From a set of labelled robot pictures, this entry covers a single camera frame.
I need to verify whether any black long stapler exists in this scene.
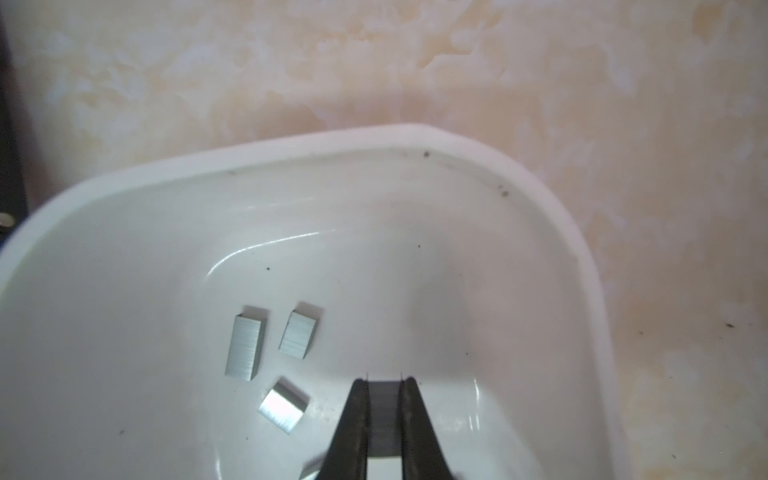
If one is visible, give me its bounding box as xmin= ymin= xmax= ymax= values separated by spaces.
xmin=1 ymin=20 xmax=29 ymax=245

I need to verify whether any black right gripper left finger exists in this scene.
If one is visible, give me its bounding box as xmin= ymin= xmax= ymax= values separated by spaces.
xmin=316 ymin=379 xmax=370 ymax=480

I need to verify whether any white plastic tray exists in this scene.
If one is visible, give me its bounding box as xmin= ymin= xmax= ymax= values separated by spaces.
xmin=1 ymin=124 xmax=631 ymax=479

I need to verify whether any grey staple block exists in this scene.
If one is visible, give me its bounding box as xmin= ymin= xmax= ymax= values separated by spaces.
xmin=367 ymin=381 xmax=402 ymax=458
xmin=258 ymin=385 xmax=308 ymax=434
xmin=278 ymin=311 xmax=317 ymax=359
xmin=225 ymin=315 xmax=266 ymax=381

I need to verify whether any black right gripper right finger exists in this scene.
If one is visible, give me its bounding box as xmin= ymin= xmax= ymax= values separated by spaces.
xmin=400 ymin=377 xmax=454 ymax=480

